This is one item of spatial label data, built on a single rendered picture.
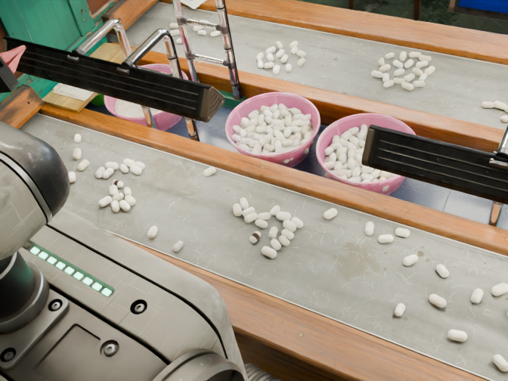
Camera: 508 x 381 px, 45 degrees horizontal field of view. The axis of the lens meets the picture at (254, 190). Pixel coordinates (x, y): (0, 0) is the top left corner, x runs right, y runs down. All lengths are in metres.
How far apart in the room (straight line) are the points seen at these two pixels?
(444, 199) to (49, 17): 1.28
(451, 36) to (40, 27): 1.25
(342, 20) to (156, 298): 1.67
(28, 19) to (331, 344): 1.29
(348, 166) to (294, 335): 0.53
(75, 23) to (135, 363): 1.70
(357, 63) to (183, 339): 1.52
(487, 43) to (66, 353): 1.68
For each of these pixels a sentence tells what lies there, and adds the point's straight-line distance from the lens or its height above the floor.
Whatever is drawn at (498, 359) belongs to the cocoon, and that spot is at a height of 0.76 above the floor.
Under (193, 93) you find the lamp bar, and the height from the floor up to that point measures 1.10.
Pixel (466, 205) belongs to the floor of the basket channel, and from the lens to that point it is 1.63.
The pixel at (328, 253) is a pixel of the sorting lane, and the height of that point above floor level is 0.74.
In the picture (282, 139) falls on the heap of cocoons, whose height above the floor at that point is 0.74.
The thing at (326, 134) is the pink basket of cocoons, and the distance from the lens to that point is 1.67.
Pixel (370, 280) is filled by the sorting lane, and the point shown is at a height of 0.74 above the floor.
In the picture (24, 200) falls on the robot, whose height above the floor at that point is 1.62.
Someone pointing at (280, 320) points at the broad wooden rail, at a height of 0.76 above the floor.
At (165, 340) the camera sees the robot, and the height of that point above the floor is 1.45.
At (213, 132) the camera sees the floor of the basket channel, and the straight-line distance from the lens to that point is 1.86.
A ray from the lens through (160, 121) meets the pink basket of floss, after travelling 1.87.
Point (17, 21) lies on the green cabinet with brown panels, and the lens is 1.94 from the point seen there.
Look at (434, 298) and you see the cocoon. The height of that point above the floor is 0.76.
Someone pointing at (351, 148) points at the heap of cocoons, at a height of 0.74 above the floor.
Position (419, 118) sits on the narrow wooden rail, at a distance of 1.71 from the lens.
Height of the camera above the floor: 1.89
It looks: 47 degrees down
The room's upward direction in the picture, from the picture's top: 11 degrees counter-clockwise
